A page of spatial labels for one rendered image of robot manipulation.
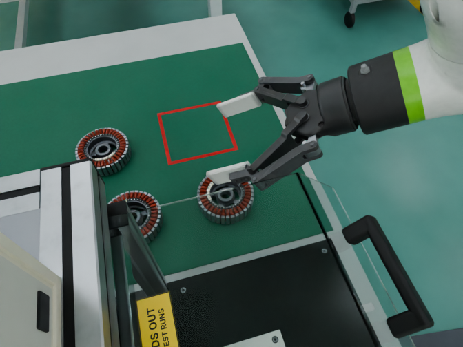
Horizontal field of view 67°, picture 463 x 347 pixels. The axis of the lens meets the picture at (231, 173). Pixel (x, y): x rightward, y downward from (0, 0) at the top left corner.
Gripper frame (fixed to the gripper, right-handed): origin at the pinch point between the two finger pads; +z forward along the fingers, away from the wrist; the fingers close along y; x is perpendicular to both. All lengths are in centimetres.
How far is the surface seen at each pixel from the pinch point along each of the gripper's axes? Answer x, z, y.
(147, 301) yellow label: 12.5, -3.4, -27.9
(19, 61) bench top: 13, 63, 38
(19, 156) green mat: 6, 50, 7
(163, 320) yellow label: 11.7, -4.9, -29.3
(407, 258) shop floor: -118, -14, 20
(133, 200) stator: -5.1, 23.0, -3.5
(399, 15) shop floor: -133, -36, 194
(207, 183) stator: -12.1, 11.0, 1.5
